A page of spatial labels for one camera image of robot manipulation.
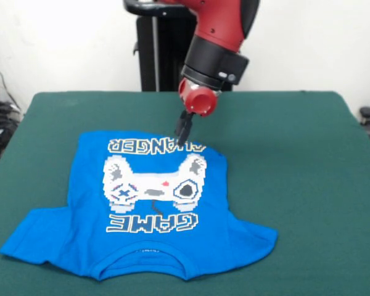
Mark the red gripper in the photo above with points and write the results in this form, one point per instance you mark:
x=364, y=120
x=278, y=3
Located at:
x=198, y=98

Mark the blue shirt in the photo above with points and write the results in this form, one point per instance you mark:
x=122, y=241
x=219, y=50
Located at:
x=80, y=231

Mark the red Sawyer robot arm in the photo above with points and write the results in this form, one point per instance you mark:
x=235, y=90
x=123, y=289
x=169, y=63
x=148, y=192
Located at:
x=219, y=37

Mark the dark green table cloth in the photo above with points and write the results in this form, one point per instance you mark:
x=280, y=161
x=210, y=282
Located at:
x=296, y=216

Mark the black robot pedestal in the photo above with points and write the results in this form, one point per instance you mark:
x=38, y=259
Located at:
x=163, y=55

